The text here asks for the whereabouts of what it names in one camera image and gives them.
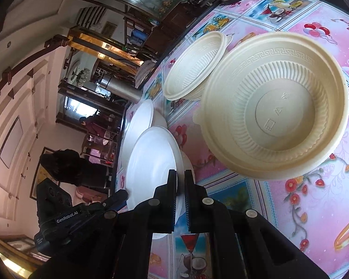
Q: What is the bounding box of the white foam bowl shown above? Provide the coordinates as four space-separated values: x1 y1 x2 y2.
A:
119 100 168 177
125 125 195 240

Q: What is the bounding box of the framed landscape painting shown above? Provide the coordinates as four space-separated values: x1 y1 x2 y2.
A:
29 162 60 200

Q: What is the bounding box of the large beige plastic bowl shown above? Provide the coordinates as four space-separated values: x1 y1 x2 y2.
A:
193 32 349 180

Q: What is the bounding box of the small beige plastic bowl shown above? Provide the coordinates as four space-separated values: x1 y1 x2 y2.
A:
163 31 233 101

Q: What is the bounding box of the person in black clothes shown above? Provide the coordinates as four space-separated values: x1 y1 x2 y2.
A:
40 149 112 189

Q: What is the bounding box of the floral pink tablecloth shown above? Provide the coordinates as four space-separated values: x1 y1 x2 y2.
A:
115 0 349 279

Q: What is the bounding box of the seated person in red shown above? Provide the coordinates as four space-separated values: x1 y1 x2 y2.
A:
79 115 117 137

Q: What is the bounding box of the slim steel thermos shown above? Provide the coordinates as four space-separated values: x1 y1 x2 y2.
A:
100 74 142 104

